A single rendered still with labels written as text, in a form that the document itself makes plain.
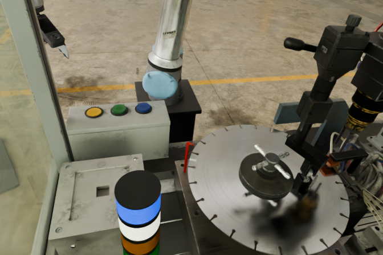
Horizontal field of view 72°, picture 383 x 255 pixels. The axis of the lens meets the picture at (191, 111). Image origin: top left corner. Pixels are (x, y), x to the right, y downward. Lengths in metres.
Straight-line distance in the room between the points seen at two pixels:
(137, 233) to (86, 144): 0.52
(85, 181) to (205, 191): 0.26
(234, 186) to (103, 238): 0.27
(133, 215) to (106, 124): 0.51
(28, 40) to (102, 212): 0.34
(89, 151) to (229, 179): 0.42
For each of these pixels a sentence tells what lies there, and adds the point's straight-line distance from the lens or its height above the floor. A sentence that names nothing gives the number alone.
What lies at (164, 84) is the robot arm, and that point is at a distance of 0.86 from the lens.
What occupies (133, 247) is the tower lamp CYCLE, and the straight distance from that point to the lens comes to 0.33.
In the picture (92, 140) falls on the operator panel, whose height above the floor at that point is 0.86.
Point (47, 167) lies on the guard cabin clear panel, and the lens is 0.70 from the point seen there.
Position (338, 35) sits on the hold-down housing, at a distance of 0.47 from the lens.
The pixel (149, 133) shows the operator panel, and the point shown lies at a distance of 0.77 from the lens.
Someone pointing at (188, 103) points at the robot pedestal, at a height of 0.75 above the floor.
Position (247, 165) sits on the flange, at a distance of 0.58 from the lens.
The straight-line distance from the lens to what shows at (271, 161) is 0.54.
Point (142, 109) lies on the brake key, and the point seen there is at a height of 0.91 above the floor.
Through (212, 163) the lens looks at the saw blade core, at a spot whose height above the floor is 0.95.
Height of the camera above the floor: 1.38
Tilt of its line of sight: 37 degrees down
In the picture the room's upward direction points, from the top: 6 degrees clockwise
